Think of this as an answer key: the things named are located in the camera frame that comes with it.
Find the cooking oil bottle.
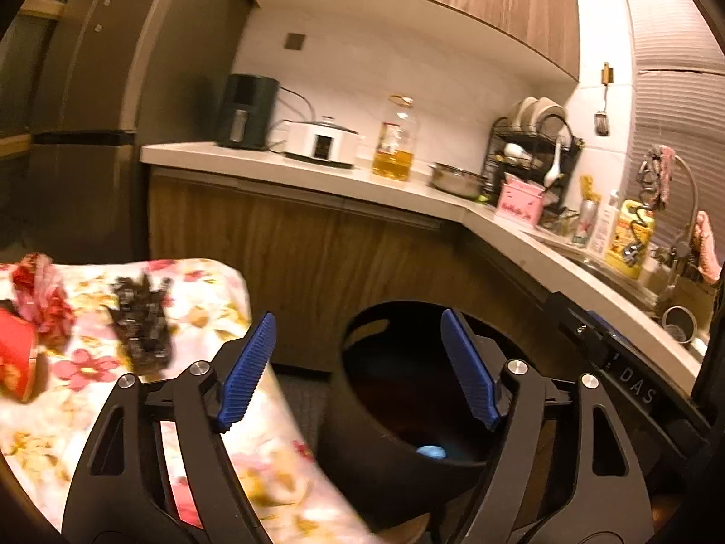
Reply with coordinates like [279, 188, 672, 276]
[372, 95, 420, 182]

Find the window blind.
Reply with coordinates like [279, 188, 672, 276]
[617, 0, 725, 250]

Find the black trash bin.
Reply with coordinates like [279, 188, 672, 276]
[317, 297, 545, 528]

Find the kitchen counter with wooden cabinets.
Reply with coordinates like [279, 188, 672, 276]
[140, 141, 709, 403]

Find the steel mixing bowl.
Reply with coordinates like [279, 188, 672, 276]
[427, 162, 488, 199]

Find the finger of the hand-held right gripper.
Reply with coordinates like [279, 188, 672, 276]
[546, 291, 615, 366]
[586, 311, 624, 344]

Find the black dish rack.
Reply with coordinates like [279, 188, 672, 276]
[481, 115, 584, 228]

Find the black power cable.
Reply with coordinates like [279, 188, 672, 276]
[266, 119, 290, 154]
[277, 87, 316, 120]

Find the steel kitchen faucet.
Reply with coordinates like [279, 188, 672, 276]
[651, 150, 701, 301]

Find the hanging slotted spatula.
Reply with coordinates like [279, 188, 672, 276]
[594, 62, 615, 137]

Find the pink utensil holder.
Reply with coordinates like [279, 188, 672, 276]
[495, 175, 546, 222]

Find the clear red printed wrapper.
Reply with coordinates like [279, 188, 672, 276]
[8, 253, 77, 352]

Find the floral tablecloth covered table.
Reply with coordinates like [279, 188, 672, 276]
[0, 257, 375, 544]

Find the white ladle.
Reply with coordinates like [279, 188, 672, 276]
[544, 136, 565, 188]

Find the pink rubber glove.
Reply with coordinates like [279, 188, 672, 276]
[694, 211, 723, 284]

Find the black coiled cable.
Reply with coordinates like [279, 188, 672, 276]
[620, 204, 652, 264]

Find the white pump bottle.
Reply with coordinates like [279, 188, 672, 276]
[586, 189, 621, 258]

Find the steel kitchen sink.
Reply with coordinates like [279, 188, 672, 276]
[566, 249, 709, 352]

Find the black air fryer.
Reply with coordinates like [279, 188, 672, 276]
[217, 73, 280, 151]

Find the white plate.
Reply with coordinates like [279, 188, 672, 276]
[507, 96, 539, 126]
[532, 97, 567, 131]

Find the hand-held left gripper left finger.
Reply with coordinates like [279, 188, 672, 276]
[61, 311, 278, 544]

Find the yellow detergent bottle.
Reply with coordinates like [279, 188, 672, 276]
[605, 199, 655, 280]

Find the black plastic bag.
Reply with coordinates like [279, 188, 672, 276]
[107, 275, 174, 378]

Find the red box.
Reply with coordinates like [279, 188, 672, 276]
[0, 309, 52, 403]

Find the wooden glass door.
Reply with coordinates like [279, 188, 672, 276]
[0, 0, 66, 250]

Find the steel cup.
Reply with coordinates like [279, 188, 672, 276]
[660, 305, 697, 346]

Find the pink dish rag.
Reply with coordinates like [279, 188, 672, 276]
[639, 144, 676, 208]

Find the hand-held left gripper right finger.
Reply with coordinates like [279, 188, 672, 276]
[433, 309, 655, 544]

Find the dark grey refrigerator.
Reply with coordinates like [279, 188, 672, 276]
[0, 0, 253, 264]

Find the white rice cooker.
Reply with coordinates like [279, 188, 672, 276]
[281, 116, 363, 170]

